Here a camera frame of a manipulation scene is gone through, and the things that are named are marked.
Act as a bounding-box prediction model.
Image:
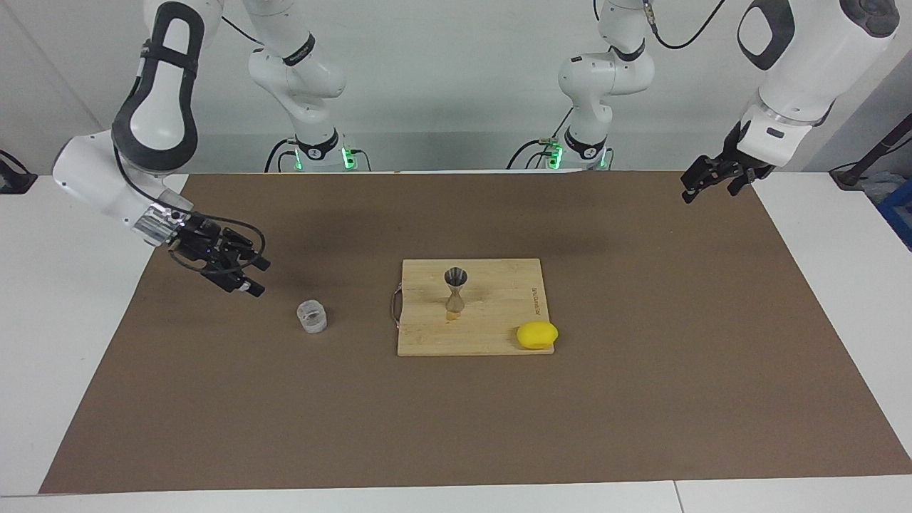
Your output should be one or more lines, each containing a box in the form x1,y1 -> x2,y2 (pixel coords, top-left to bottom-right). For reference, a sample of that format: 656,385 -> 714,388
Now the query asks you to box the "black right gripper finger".
203,260 -> 264,297
221,228 -> 271,271

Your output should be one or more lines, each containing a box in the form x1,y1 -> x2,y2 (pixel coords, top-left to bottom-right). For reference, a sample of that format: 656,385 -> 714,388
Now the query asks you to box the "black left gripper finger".
680,157 -> 722,205
727,170 -> 774,197

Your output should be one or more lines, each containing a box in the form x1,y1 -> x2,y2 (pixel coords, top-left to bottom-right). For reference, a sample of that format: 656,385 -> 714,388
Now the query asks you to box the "clear glass cup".
296,300 -> 328,334

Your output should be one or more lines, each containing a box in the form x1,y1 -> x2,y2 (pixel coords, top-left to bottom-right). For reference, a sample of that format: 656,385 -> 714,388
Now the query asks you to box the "steel double jigger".
444,267 -> 469,314

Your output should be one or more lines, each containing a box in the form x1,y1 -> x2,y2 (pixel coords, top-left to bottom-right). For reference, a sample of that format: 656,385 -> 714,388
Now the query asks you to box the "black slanted stand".
830,114 -> 912,190

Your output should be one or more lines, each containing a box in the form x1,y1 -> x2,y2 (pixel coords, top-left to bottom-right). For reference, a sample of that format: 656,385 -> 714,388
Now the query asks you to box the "blue box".
878,178 -> 912,252

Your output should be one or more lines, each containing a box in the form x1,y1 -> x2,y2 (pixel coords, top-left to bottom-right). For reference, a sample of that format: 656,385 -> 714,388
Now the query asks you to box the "black table clamp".
0,150 -> 38,195

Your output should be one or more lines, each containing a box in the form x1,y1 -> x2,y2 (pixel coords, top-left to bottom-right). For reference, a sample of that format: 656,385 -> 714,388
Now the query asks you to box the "yellow lemon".
516,321 -> 559,350

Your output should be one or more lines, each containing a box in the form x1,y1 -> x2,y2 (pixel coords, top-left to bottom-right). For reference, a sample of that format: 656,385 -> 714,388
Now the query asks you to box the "bamboo cutting board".
390,258 -> 555,357

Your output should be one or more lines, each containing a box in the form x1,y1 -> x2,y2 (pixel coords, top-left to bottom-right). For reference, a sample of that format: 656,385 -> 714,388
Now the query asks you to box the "brown table mat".
39,170 -> 912,494

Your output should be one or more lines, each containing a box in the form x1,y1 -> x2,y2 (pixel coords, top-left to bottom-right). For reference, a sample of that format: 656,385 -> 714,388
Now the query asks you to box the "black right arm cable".
113,43 -> 266,273

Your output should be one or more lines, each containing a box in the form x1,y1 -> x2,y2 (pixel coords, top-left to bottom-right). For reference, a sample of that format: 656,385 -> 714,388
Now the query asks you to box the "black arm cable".
113,43 -> 266,273
640,0 -> 727,51

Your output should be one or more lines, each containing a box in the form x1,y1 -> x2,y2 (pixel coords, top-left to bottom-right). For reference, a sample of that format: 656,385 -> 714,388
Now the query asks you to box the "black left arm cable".
640,0 -> 727,51

